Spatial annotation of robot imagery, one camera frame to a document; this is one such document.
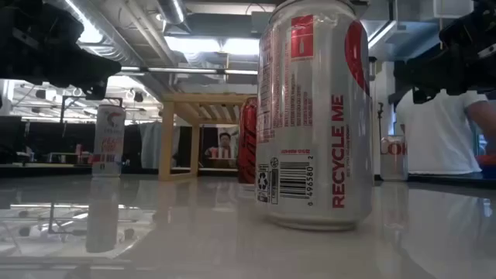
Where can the black tripod stand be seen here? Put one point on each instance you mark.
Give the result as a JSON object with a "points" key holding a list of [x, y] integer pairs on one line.
{"points": [[380, 135]]}

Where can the silver Diet Coke can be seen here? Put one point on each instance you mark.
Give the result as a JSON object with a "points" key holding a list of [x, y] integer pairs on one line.
{"points": [[393, 162], [310, 116]]}

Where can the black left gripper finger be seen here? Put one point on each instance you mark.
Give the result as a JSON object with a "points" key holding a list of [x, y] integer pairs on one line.
{"points": [[97, 92], [93, 69]]}

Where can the blue plastic bin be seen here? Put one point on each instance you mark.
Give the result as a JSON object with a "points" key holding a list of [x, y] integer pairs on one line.
{"points": [[490, 172]]}

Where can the plain red soda can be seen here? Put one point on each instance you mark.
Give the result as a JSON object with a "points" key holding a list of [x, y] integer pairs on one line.
{"points": [[248, 143]]}

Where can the tall white Celsius can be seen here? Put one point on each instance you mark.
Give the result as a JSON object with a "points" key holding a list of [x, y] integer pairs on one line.
{"points": [[108, 143]]}

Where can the person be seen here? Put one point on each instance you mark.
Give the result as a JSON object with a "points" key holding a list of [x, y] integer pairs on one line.
{"points": [[438, 135], [224, 145]]}

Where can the grey hanging cloth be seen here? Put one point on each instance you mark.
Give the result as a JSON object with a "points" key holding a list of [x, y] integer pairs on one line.
{"points": [[151, 145]]}

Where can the light wooden slatted shelf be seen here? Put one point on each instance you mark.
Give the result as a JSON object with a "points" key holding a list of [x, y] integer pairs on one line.
{"points": [[166, 135]]}

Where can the black metal frame stand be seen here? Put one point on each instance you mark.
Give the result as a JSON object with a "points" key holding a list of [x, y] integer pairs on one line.
{"points": [[62, 112]]}

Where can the black desk partition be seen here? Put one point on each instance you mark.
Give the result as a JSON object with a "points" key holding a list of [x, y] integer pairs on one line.
{"points": [[46, 139]]}

